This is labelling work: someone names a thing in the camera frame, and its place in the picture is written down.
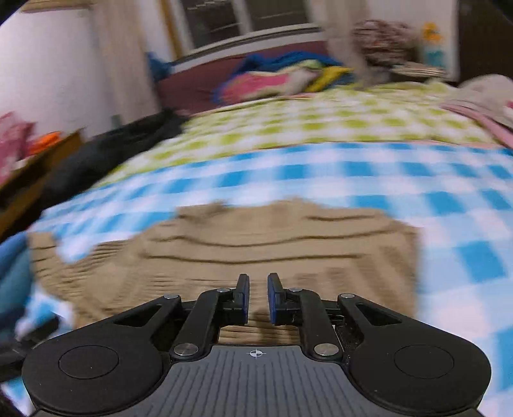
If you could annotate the pink patterned bag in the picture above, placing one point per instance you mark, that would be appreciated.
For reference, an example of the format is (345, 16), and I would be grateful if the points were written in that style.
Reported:
(14, 140)

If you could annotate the maroon sofa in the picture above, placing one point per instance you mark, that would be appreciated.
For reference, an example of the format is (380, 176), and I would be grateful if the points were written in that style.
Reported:
(188, 86)

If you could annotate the black jacket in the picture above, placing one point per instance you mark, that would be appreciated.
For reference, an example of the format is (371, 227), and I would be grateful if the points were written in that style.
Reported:
(112, 148)

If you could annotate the stack of papers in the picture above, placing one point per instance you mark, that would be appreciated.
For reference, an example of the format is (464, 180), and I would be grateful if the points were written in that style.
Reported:
(421, 71)

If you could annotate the window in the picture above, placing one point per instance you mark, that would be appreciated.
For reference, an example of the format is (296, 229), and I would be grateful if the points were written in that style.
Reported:
(240, 20)

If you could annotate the blue garment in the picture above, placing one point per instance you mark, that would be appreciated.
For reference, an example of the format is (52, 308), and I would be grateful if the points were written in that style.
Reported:
(14, 280)

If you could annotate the orange object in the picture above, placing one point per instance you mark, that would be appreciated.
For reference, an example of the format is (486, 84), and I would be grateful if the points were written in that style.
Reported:
(46, 141)

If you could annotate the pile of colourful blankets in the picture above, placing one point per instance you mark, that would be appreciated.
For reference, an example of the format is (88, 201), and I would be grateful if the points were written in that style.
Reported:
(280, 60)

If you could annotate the dark wooden headboard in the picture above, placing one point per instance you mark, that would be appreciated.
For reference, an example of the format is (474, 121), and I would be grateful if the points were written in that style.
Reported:
(485, 36)

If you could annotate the pink pillow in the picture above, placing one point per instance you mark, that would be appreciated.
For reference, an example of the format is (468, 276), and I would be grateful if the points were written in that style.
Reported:
(473, 112)

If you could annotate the beige curtain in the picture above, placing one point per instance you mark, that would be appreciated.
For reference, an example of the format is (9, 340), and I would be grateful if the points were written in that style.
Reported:
(124, 52)
(348, 44)

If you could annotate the floral cloth bundle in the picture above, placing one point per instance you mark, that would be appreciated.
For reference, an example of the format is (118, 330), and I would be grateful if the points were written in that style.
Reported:
(384, 40)

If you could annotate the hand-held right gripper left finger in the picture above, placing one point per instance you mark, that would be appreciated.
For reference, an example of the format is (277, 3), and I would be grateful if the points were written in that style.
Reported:
(243, 300)

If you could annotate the pink floral cloth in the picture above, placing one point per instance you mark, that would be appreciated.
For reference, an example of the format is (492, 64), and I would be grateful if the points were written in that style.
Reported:
(260, 82)

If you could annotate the blue plastic bag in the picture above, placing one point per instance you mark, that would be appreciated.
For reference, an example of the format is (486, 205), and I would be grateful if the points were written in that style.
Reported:
(158, 66)

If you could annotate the tan striped knit sweater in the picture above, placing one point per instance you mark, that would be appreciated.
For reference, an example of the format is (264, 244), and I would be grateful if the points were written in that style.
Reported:
(240, 240)

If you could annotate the yellow and blue bag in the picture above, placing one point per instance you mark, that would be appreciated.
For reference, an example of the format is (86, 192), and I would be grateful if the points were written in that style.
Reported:
(433, 44)

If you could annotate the white dotted pillow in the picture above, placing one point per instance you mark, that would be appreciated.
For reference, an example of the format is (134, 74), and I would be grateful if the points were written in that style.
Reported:
(489, 92)

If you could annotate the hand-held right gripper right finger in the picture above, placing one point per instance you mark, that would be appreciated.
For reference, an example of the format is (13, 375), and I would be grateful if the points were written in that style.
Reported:
(273, 300)

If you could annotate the yellow cloth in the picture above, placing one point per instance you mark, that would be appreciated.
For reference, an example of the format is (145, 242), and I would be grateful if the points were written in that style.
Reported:
(330, 78)

